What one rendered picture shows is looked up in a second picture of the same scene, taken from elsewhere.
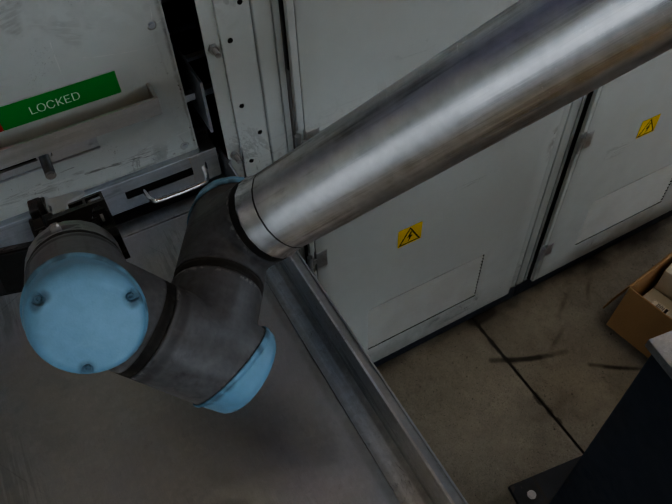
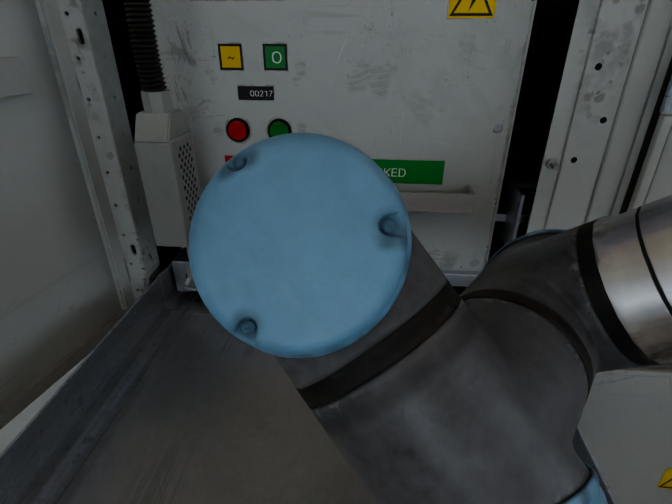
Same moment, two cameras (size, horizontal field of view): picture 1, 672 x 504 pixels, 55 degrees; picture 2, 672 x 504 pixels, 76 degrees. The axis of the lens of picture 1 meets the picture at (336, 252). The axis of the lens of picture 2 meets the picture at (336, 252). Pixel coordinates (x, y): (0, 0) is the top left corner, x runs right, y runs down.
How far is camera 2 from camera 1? 0.39 m
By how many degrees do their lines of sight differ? 33
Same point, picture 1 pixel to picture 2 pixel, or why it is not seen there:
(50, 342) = (215, 243)
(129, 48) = (467, 144)
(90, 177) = not seen: hidden behind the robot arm
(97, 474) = not seen: outside the picture
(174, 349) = (417, 388)
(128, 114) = (441, 200)
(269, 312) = not seen: hidden behind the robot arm
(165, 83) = (484, 192)
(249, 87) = (570, 220)
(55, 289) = (271, 152)
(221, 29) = (570, 144)
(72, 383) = (267, 427)
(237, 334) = (546, 437)
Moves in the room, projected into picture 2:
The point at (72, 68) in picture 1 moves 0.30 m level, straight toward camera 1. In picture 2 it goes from (411, 145) to (418, 238)
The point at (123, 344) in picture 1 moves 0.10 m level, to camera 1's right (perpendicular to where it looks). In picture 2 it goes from (331, 313) to (658, 436)
